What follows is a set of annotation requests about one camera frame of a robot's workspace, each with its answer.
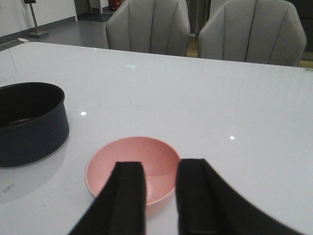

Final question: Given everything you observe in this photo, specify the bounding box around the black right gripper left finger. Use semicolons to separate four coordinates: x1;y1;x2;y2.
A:
70;162;146;235

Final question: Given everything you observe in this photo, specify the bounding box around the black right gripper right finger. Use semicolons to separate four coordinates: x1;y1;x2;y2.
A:
176;159;298;235

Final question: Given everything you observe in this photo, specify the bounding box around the pink bowl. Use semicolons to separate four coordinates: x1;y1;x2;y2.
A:
85;136;180;216

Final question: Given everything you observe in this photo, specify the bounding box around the dark blue saucepan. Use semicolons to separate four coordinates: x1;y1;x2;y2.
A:
0;82;69;167

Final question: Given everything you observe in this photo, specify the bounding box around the left grey chair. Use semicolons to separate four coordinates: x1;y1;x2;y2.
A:
106;0;190;56

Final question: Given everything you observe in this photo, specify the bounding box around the grey chair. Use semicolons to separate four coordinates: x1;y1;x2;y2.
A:
106;0;190;56
198;0;307;67

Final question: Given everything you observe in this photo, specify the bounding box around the right grey chair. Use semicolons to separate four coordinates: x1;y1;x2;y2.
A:
198;0;307;67

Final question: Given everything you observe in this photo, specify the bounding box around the metal stand with base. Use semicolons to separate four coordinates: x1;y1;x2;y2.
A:
24;0;48;39

